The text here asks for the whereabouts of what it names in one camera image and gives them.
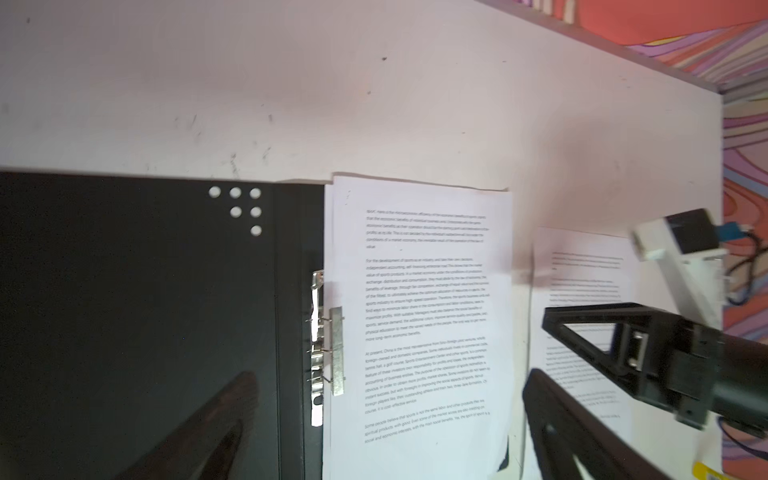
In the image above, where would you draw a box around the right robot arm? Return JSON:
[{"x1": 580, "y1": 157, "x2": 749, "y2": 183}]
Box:
[{"x1": 542, "y1": 303, "x2": 767, "y2": 438}]

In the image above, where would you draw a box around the metal folder clip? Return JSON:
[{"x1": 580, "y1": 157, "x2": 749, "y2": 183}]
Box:
[{"x1": 307, "y1": 270, "x2": 345, "y2": 428}]

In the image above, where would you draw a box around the white folder black inside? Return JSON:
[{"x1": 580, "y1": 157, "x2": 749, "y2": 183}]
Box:
[{"x1": 1, "y1": 171, "x2": 330, "y2": 479}]

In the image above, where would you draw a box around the yellow marker pen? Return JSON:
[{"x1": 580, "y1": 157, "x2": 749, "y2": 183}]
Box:
[{"x1": 692, "y1": 462, "x2": 732, "y2": 480}]

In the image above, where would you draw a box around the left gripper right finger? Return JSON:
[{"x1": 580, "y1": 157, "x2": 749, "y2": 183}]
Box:
[{"x1": 523, "y1": 369, "x2": 667, "y2": 479}]

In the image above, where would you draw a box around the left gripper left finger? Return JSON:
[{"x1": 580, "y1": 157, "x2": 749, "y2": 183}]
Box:
[{"x1": 116, "y1": 371, "x2": 259, "y2": 479}]

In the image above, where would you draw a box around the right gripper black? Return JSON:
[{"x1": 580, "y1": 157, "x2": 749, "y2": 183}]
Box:
[{"x1": 542, "y1": 302, "x2": 723, "y2": 430}]

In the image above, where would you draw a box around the printed paper stack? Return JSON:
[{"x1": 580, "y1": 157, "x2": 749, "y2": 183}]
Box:
[{"x1": 521, "y1": 226, "x2": 721, "y2": 480}]

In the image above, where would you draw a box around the printed paper sheet green highlight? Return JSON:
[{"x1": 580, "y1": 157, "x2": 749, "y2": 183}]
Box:
[{"x1": 323, "y1": 176, "x2": 515, "y2": 479}]

